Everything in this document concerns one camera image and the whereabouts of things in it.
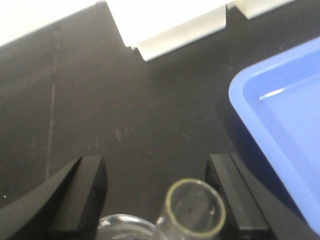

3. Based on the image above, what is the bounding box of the clear glass test tube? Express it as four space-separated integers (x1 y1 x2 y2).
151 178 227 240

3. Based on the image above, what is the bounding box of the middle white storage bin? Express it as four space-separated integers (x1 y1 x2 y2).
235 0 293 20

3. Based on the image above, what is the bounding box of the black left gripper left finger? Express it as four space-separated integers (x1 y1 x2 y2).
0 155 108 240

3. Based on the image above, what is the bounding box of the glass erlenmeyer flask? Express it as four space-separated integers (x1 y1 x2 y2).
95 214 155 240

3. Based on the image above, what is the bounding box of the left white storage bin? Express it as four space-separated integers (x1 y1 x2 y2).
106 0 227 62

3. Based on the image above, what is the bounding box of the blue plastic tray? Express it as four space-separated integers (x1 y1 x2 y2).
228 38 320 233

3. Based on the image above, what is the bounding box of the white storage bin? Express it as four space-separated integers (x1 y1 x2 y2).
235 0 293 20
106 0 227 62

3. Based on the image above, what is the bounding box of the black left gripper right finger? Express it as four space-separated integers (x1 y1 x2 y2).
205 153 320 240

